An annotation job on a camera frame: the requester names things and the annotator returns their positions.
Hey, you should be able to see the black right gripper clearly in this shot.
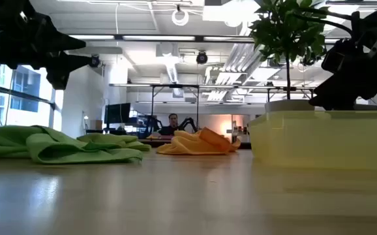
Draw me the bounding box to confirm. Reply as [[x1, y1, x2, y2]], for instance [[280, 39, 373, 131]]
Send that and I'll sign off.
[[308, 32, 377, 111]]

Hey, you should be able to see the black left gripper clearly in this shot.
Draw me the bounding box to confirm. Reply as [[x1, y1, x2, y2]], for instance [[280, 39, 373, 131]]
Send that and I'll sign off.
[[0, 12, 93, 91]]

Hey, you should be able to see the orange microfiber towel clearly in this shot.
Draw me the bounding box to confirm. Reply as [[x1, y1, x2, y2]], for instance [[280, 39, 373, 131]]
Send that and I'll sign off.
[[156, 127, 242, 156]]

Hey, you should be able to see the translucent yellow plastic tray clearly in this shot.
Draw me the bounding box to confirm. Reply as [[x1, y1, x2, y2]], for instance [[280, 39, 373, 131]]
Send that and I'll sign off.
[[248, 110, 377, 172]]

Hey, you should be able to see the white plant pot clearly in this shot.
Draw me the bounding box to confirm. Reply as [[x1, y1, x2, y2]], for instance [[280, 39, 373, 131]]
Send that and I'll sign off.
[[264, 99, 316, 114]]

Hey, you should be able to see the black computer monitor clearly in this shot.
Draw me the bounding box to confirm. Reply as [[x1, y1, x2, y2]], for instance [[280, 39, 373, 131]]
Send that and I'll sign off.
[[104, 102, 132, 125]]

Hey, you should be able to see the green leafy plant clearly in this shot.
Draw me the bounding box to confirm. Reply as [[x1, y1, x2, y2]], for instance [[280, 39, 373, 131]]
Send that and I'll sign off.
[[247, 0, 329, 101]]

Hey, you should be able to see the long ceiling light fixture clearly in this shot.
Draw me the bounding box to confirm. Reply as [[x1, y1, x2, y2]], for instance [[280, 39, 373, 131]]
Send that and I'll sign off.
[[68, 33, 341, 44]]

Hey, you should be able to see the person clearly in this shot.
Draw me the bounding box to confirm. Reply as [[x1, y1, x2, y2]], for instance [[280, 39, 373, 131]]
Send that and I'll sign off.
[[158, 113, 185, 136]]

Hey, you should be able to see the black round ceiling camera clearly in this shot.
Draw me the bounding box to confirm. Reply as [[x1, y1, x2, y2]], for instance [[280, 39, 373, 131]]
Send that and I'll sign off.
[[89, 54, 102, 69], [196, 50, 209, 65]]

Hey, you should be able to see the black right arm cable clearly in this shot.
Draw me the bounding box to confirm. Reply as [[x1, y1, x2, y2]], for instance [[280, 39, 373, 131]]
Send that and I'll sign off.
[[292, 5, 361, 39]]

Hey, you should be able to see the black background station frame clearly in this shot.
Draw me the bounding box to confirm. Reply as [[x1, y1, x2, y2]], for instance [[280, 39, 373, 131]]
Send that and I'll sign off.
[[109, 83, 316, 128]]

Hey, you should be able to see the black aluminium table frame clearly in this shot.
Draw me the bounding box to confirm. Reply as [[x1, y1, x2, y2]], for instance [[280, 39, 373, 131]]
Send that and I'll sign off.
[[139, 138, 252, 150]]

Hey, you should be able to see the white coiled ceiling cable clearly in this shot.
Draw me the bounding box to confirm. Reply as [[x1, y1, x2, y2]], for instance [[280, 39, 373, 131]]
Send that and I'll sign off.
[[171, 7, 190, 27]]

